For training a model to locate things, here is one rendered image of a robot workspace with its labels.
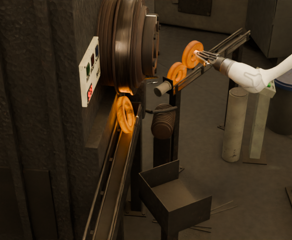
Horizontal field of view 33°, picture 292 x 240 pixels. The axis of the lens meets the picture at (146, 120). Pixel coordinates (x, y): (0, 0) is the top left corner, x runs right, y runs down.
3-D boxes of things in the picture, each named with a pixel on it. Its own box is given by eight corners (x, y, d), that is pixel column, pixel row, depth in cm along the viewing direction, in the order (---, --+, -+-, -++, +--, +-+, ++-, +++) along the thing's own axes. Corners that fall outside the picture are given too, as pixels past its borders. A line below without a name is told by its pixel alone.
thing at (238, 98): (221, 161, 330) (229, 95, 300) (221, 151, 340) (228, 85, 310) (239, 163, 329) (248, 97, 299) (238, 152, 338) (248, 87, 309)
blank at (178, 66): (171, 91, 290) (176, 93, 288) (162, 78, 277) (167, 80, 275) (185, 70, 293) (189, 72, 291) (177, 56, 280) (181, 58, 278)
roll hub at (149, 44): (141, 86, 220) (141, 28, 204) (149, 57, 243) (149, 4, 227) (153, 87, 220) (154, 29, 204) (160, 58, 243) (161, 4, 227)
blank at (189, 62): (181, 47, 260) (186, 49, 258) (199, 35, 268) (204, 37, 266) (181, 71, 270) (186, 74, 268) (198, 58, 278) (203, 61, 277)
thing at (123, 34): (116, 114, 219) (112, 14, 192) (131, 64, 257) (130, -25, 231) (130, 115, 218) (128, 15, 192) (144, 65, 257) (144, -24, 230)
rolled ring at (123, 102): (123, 87, 240) (116, 89, 241) (121, 117, 228) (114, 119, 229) (135, 110, 254) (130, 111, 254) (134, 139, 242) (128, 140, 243)
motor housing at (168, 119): (149, 192, 305) (150, 121, 275) (153, 169, 323) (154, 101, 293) (170, 194, 304) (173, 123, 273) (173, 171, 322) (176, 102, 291)
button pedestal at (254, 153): (242, 165, 327) (254, 85, 292) (241, 144, 346) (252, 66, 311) (267, 167, 325) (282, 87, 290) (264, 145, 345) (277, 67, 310)
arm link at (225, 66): (236, 74, 259) (227, 69, 262) (238, 59, 254) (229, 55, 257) (226, 80, 254) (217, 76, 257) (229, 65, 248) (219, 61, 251)
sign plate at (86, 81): (82, 106, 190) (78, 65, 180) (95, 74, 212) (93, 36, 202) (87, 107, 190) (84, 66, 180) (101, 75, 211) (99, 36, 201)
